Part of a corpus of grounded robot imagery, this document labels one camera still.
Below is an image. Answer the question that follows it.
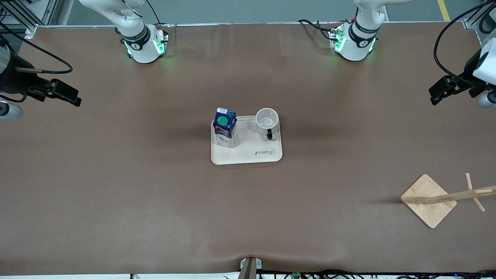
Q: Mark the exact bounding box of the black right base cable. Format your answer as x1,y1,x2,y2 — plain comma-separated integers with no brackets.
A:
145,0,172,28

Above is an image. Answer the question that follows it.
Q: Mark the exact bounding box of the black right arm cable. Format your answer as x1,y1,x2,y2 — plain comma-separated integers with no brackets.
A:
0,22,74,74

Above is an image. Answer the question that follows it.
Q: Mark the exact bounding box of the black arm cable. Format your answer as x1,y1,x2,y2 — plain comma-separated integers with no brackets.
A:
433,0,496,80
0,22,74,74

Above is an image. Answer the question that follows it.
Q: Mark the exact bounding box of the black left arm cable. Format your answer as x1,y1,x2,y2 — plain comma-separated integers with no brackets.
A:
433,0,496,80

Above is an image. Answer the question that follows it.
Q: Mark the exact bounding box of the white smiley mug black handle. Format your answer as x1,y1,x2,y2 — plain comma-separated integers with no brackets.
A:
255,107,280,141

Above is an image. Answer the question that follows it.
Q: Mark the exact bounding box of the black left base cable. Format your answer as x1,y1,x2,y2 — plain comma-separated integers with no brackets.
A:
298,19,334,41

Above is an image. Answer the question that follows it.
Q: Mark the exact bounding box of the aluminium frame profile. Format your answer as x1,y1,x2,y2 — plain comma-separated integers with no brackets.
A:
0,0,59,38
463,0,496,31

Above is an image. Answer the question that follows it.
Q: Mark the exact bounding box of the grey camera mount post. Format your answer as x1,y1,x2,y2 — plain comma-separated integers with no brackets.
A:
238,257,263,279

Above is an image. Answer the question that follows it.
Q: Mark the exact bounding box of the black base cable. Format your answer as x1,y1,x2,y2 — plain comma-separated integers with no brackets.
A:
298,19,334,41
145,0,172,28

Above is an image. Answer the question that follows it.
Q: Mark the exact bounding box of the wooden mug stand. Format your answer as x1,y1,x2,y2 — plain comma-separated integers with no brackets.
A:
400,173,496,229

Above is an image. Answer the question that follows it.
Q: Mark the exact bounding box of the blue milk carton green cap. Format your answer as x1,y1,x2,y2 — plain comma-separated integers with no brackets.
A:
212,107,238,149

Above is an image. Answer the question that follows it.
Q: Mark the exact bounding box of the beige rectangular tray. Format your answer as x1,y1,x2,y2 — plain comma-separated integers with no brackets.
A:
210,115,283,165

